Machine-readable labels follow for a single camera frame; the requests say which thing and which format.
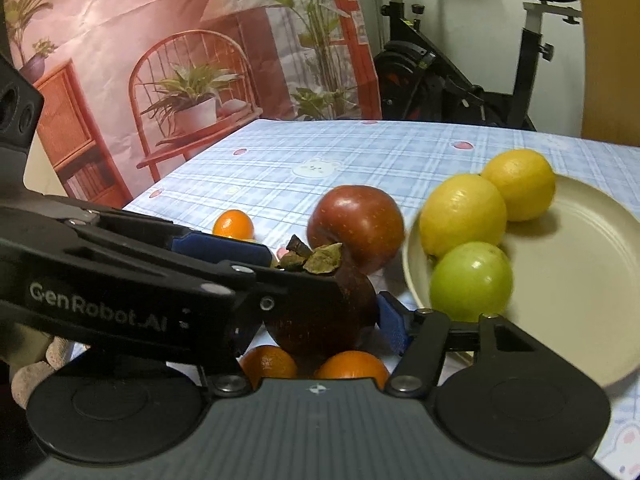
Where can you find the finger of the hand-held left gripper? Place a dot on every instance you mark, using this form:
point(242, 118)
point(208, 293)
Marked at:
point(290, 290)
point(220, 250)

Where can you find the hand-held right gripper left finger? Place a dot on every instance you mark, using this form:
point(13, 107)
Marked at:
point(235, 385)

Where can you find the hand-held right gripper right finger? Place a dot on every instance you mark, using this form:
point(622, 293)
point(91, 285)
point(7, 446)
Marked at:
point(392, 327)

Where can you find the small orange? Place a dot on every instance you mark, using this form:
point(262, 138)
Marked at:
point(352, 367)
point(232, 225)
point(270, 362)

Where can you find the dark purple mangosteen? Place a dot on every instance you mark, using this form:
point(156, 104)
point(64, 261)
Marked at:
point(325, 322)

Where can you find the green round fruit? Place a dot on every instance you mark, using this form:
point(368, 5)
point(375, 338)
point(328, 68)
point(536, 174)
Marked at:
point(472, 282)

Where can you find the red apple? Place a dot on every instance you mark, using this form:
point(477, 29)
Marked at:
point(357, 220)

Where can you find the yellow lemon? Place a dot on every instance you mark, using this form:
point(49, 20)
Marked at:
point(522, 185)
point(462, 215)

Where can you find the beige round plate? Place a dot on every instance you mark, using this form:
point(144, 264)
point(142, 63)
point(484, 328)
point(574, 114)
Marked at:
point(575, 285)

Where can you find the person's left hand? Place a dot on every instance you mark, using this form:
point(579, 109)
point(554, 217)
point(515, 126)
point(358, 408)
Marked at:
point(32, 375)

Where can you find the blue plaid tablecloth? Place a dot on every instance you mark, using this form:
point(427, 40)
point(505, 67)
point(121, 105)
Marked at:
point(350, 155)

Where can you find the printed backdrop cloth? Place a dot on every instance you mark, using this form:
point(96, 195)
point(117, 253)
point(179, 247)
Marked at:
point(150, 35)

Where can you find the black exercise bike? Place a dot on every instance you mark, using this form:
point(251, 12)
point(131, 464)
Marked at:
point(440, 75)

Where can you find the wooden board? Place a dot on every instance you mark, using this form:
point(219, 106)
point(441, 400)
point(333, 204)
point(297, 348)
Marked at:
point(610, 60)

